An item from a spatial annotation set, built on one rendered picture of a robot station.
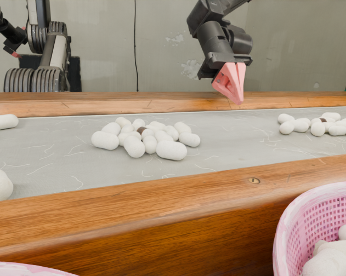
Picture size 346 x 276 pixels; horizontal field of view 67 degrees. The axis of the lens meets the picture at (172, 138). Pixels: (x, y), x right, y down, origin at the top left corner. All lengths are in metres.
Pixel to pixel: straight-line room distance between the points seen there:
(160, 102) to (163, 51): 2.04
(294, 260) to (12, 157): 0.29
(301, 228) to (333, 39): 2.14
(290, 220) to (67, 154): 0.25
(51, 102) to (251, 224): 0.40
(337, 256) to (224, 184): 0.09
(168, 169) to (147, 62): 2.26
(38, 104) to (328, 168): 0.44
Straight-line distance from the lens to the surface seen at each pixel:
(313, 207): 0.23
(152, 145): 0.32
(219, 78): 0.56
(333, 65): 2.28
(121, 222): 0.17
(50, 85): 0.71
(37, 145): 0.37
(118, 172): 0.28
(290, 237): 0.19
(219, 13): 0.64
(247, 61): 0.58
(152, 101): 0.54
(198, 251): 0.20
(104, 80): 2.45
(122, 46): 2.46
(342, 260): 0.21
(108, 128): 0.36
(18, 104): 0.52
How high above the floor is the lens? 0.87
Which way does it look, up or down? 19 degrees down
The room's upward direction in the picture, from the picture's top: 4 degrees clockwise
